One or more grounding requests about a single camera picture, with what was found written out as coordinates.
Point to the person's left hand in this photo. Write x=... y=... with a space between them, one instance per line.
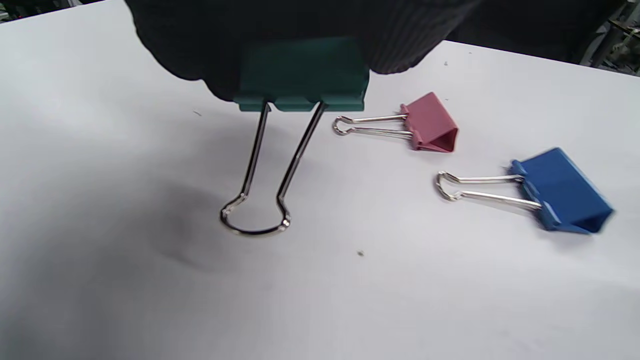
x=300 y=20

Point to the pink binder clip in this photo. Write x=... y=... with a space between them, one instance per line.
x=430 y=122

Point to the teal binder clip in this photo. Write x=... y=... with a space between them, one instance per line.
x=305 y=75

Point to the blue binder clip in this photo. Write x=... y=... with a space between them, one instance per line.
x=565 y=192

